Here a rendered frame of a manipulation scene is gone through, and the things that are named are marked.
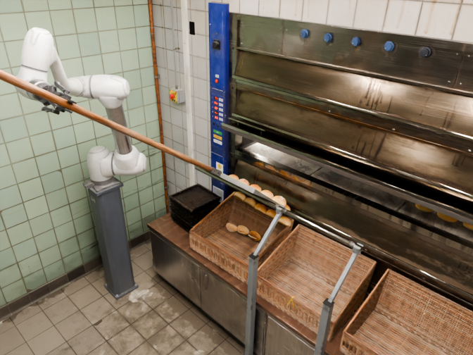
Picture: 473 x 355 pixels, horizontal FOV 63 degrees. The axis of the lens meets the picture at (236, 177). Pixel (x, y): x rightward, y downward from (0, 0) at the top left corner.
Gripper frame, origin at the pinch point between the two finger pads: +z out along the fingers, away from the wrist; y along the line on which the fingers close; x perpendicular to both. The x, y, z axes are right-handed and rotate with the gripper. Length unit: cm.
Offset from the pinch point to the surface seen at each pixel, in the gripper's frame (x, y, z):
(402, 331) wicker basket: -168, 36, 113
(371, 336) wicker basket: -156, 45, 102
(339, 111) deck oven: -116, -59, 46
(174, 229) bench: -147, 55, -52
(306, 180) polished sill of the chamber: -146, -19, 31
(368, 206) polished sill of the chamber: -145, -19, 74
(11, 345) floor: -87, 173, -91
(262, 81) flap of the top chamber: -110, -63, -8
